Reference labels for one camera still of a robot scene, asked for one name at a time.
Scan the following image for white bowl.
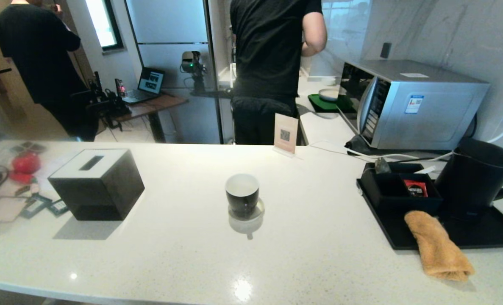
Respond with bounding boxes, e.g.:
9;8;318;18
318;88;341;102

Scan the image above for black teleoperation rig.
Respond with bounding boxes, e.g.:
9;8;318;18
86;71;132;129

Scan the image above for silver microwave oven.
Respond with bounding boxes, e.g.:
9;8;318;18
337;59;491;151

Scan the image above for dark green card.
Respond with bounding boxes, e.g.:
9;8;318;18
19;196;45;219
47;198;69;216

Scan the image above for orange folded towel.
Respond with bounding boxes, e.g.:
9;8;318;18
404;210;475;283

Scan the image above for black serving tray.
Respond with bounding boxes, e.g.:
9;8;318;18
356;163;503;251

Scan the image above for green tray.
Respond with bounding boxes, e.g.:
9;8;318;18
308;93;356;113

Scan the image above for beige QR code sign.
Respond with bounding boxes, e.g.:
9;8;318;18
272;113;299;158

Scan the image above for black electric kettle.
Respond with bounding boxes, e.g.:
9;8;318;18
434;138;503;222

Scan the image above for red round object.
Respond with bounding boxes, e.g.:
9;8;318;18
9;152;42;184

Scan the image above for dark curved tabletop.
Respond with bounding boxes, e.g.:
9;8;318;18
190;88;235;100

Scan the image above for pink pad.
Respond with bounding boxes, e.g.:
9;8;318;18
0;196;25;224

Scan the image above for red coffee sachet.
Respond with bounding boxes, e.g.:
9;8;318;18
403;179;429;198

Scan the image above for wooden desk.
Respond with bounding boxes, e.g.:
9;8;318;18
115;94;189;143

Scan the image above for black sachet organizer box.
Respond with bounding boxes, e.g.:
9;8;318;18
360;162;443;214

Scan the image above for black cup white inside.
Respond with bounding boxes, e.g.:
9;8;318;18
225;173;260;219

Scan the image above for open laptop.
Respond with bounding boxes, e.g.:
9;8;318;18
122;67;166;104

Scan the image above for frosted glass partition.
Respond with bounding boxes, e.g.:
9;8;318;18
124;0;224;144

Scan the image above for window with dark frame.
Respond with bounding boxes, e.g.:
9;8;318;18
85;0;124;52

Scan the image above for person black t-shirt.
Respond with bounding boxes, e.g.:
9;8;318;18
0;0;100;142

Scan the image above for standing person black shirt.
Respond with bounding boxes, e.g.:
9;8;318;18
229;0;328;145

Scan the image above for black tissue box white top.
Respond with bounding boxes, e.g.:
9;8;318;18
47;148;145;222

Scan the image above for round glass coaster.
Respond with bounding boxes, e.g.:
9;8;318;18
228;199;265;222

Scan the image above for small dark tiles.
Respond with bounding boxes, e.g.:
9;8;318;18
9;141;47;154

